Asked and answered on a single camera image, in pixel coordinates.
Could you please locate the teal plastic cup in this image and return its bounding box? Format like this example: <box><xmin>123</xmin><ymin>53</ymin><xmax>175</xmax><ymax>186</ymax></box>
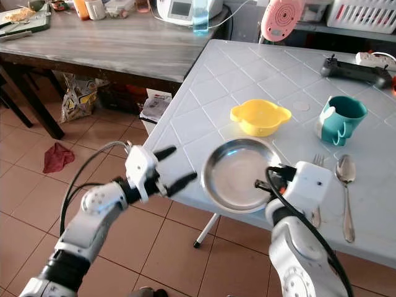
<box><xmin>316</xmin><ymin>95</ymin><xmax>369</xmax><ymax>147</ymax></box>

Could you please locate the yellowish chopped food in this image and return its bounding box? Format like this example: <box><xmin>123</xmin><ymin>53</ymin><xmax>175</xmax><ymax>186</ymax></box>
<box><xmin>9</xmin><ymin>6</ymin><xmax>38</xmax><ymax>22</ymax></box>

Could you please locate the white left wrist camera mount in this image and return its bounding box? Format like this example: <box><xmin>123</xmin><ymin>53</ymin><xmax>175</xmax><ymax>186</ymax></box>
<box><xmin>125</xmin><ymin>145</ymin><xmax>160</xmax><ymax>202</ymax></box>

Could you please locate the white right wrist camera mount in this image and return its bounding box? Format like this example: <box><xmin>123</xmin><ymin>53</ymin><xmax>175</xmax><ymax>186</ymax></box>
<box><xmin>282</xmin><ymin>161</ymin><xmax>332</xmax><ymax>211</ymax></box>

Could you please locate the clear blue tumbler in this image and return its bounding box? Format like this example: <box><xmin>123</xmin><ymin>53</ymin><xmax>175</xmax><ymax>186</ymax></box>
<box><xmin>192</xmin><ymin>0</ymin><xmax>211</xmax><ymax>35</ymax></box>

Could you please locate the dark robot foot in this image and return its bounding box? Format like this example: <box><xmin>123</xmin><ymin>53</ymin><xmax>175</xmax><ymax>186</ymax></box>
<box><xmin>135</xmin><ymin>286</ymin><xmax>165</xmax><ymax>297</ymax></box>

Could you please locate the yellow plastic bowl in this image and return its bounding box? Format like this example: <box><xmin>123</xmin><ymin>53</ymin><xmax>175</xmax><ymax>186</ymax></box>
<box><xmin>230</xmin><ymin>99</ymin><xmax>293</xmax><ymax>138</ymax></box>

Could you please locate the green cutting board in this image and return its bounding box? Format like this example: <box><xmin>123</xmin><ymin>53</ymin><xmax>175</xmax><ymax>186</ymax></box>
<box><xmin>0</xmin><ymin>7</ymin><xmax>51</xmax><ymax>35</ymax></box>

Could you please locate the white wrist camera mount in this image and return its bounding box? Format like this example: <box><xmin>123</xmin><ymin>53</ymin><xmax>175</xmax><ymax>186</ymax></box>
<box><xmin>282</xmin><ymin>161</ymin><xmax>332</xmax><ymax>211</ymax></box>
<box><xmin>125</xmin><ymin>145</ymin><xmax>160</xmax><ymax>202</ymax></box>

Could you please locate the red cloth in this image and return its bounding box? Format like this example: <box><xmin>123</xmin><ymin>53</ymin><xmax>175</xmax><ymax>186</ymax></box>
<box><xmin>43</xmin><ymin>142</ymin><xmax>75</xmax><ymax>174</ymax></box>

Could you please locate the orange bottle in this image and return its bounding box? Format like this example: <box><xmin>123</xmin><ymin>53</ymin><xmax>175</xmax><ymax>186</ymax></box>
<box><xmin>72</xmin><ymin>0</ymin><xmax>90</xmax><ymax>20</ymax></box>

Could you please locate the dark wooden table grey top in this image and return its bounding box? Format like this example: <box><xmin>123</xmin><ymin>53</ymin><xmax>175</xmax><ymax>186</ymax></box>
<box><xmin>0</xmin><ymin>6</ymin><xmax>236</xmax><ymax>140</ymax></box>

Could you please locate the white cup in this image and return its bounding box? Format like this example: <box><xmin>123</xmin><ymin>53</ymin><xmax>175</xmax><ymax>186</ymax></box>
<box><xmin>85</xmin><ymin>0</ymin><xmax>106</xmax><ymax>20</ymax></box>

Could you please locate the black handheld controller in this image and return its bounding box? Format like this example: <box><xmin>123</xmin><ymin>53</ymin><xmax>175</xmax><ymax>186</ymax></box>
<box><xmin>321</xmin><ymin>54</ymin><xmax>394</xmax><ymax>89</ymax></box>

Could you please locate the round steel plate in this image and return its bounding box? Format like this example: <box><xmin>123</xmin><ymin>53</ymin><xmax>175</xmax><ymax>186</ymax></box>
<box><xmin>201</xmin><ymin>137</ymin><xmax>284</xmax><ymax>214</ymax></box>

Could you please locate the pink round appliance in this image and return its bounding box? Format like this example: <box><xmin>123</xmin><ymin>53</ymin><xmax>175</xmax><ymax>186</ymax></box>
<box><xmin>260</xmin><ymin>0</ymin><xmax>306</xmax><ymax>42</ymax></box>

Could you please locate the white yellow patterned bag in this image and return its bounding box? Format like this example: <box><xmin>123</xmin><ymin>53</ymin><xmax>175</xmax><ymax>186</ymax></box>
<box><xmin>61</xmin><ymin>74</ymin><xmax>100</xmax><ymax>123</ymax></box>

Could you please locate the white plastic basket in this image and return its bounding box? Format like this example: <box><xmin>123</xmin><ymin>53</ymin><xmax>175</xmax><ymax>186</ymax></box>
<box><xmin>327</xmin><ymin>0</ymin><xmax>396</xmax><ymax>35</ymax></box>

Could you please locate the white plastic trash bin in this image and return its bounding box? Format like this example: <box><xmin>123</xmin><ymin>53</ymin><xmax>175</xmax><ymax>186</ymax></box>
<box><xmin>140</xmin><ymin>88</ymin><xmax>174</xmax><ymax>127</ymax></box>

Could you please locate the steel spoon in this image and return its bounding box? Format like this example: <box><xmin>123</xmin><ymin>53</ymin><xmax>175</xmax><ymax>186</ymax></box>
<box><xmin>335</xmin><ymin>153</ymin><xmax>356</xmax><ymax>243</ymax></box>

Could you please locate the white plastic table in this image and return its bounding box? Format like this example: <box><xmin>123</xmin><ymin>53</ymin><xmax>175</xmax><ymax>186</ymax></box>
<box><xmin>141</xmin><ymin>39</ymin><xmax>396</xmax><ymax>270</ymax></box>

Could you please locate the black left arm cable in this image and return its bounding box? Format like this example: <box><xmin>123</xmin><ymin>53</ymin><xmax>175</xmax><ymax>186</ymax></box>
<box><xmin>59</xmin><ymin>140</ymin><xmax>131</xmax><ymax>237</ymax></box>

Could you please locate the white appliance with display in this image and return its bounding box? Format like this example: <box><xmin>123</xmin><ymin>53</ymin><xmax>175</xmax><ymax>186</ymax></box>
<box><xmin>157</xmin><ymin>0</ymin><xmax>223</xmax><ymax>27</ymax></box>

